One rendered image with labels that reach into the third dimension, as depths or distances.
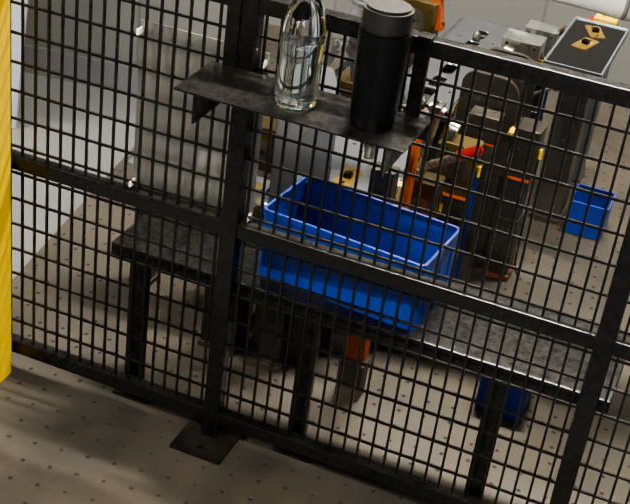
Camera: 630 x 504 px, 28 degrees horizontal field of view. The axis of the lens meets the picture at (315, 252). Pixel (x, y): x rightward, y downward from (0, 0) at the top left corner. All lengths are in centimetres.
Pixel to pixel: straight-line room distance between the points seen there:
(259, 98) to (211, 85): 8
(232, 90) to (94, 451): 75
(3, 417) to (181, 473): 35
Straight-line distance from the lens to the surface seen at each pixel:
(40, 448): 230
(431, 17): 355
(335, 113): 184
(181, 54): 203
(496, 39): 354
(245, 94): 187
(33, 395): 242
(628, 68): 494
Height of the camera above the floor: 217
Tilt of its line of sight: 30 degrees down
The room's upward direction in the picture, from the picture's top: 8 degrees clockwise
